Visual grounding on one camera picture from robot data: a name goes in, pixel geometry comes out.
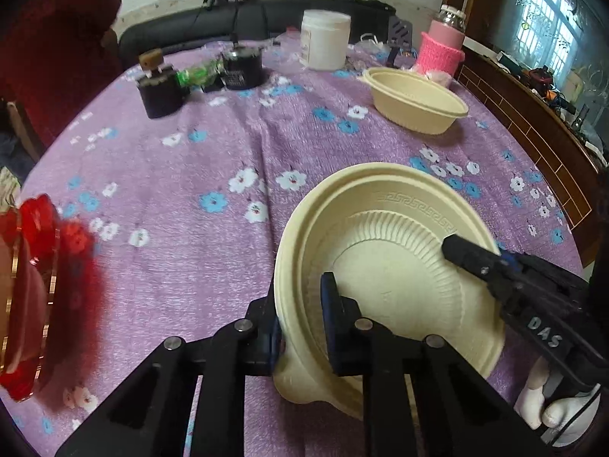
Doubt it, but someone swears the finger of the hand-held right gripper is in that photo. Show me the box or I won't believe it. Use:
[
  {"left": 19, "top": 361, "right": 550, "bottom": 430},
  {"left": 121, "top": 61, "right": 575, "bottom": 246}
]
[{"left": 441, "top": 234, "right": 520, "bottom": 293}]

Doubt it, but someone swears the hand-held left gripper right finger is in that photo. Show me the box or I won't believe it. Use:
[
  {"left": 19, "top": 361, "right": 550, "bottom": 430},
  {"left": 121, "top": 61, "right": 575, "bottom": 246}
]
[{"left": 320, "top": 271, "right": 555, "bottom": 457}]

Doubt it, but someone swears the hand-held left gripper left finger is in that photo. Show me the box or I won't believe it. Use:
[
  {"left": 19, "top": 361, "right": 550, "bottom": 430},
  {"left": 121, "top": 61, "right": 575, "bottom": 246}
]
[{"left": 56, "top": 290, "right": 284, "bottom": 457}]

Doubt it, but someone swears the beige plastic bowl patterned rim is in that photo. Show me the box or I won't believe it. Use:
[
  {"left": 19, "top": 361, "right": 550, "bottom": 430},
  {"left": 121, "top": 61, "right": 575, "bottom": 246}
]
[{"left": 274, "top": 162, "right": 506, "bottom": 422}]

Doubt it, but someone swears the person's right hand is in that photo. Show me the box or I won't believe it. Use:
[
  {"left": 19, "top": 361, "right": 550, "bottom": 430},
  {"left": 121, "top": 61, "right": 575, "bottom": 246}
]
[{"left": 516, "top": 357, "right": 603, "bottom": 443}]

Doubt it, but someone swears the purple floral tablecloth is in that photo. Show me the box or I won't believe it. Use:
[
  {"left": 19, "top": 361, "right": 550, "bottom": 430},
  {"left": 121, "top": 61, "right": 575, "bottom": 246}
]
[{"left": 0, "top": 33, "right": 591, "bottom": 457}]

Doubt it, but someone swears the dark wooden cabinet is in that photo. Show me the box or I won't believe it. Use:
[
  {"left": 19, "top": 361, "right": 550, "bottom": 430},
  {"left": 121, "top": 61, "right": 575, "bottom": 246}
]
[{"left": 442, "top": 0, "right": 609, "bottom": 267}]

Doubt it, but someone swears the plain beige plastic bowl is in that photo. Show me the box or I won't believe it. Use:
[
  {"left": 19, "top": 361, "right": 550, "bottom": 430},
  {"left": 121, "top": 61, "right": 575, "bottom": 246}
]
[{"left": 363, "top": 67, "right": 470, "bottom": 135}]

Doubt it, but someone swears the pink bottle with knitted sleeve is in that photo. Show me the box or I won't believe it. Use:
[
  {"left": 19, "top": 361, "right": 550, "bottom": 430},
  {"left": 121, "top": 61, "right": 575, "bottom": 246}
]
[{"left": 413, "top": 5, "right": 467, "bottom": 80}]

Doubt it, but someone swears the red plate with gold print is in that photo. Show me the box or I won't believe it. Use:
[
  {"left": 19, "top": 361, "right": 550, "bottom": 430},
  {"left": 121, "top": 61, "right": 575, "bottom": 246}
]
[{"left": 0, "top": 193, "right": 96, "bottom": 402}]

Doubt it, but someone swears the grey phone stand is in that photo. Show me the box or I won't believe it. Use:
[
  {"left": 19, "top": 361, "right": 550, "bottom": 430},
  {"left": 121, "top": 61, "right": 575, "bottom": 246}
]
[{"left": 385, "top": 15, "right": 413, "bottom": 68}]

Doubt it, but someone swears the black round tin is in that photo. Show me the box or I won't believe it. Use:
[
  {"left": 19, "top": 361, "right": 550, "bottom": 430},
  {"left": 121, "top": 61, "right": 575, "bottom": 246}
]
[{"left": 221, "top": 44, "right": 265, "bottom": 91}]

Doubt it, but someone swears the white plastic jar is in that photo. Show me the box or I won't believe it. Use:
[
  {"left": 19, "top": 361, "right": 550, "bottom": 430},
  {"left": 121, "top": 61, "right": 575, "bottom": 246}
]
[{"left": 300, "top": 10, "right": 352, "bottom": 71}]

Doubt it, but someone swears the green candy wrapper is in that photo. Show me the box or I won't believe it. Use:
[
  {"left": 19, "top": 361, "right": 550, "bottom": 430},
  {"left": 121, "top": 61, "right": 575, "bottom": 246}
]
[{"left": 176, "top": 59, "right": 224, "bottom": 88}]

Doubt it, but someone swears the black tin with cork knob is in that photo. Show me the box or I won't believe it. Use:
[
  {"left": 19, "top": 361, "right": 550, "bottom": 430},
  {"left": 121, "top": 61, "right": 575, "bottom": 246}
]
[{"left": 136, "top": 50, "right": 184, "bottom": 119}]

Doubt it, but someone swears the black sofa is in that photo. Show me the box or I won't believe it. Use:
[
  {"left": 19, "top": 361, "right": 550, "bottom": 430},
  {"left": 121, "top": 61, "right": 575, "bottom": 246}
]
[{"left": 119, "top": 0, "right": 397, "bottom": 70}]

